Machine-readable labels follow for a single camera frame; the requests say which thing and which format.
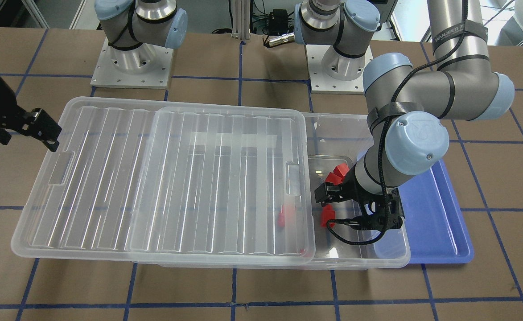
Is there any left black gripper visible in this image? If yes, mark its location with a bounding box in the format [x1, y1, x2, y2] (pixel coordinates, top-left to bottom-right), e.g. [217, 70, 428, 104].
[314, 179, 404, 231]

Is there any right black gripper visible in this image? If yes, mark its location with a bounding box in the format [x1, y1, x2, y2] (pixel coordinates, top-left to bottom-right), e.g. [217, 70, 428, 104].
[0, 76, 62, 152]

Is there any clear plastic box lid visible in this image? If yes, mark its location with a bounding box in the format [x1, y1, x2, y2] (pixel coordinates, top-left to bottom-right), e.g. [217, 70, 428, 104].
[11, 97, 316, 268]

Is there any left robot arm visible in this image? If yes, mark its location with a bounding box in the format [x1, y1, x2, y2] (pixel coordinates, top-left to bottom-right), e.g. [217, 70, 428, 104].
[316, 0, 515, 235]

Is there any red block pair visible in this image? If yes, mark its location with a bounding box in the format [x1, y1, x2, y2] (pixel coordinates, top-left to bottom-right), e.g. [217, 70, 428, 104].
[333, 163, 350, 180]
[325, 172, 343, 185]

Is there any red block under lid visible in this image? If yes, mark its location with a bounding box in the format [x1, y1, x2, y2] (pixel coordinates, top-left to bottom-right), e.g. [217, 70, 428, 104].
[277, 204, 296, 228]

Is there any clear plastic storage box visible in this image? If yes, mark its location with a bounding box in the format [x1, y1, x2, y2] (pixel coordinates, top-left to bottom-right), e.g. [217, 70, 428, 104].
[154, 111, 411, 270]

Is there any red block front edge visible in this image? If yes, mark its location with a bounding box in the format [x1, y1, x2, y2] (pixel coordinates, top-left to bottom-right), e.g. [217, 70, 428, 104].
[298, 248, 308, 257]

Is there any blue plastic tray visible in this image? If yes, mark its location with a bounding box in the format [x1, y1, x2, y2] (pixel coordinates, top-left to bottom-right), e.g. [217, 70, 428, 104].
[373, 160, 474, 264]

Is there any black power adapter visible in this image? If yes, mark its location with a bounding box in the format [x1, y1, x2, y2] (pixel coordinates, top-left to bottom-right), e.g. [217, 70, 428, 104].
[269, 9, 288, 30]

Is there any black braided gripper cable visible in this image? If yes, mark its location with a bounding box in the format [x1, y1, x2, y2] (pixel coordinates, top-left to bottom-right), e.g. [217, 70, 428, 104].
[326, 0, 469, 246]

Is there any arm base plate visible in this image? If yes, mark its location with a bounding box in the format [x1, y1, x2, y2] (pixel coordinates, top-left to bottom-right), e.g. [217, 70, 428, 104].
[91, 39, 174, 89]
[305, 45, 373, 95]

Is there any aluminium frame post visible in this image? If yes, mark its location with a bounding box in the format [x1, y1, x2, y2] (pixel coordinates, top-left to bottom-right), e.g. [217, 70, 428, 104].
[230, 0, 252, 43]

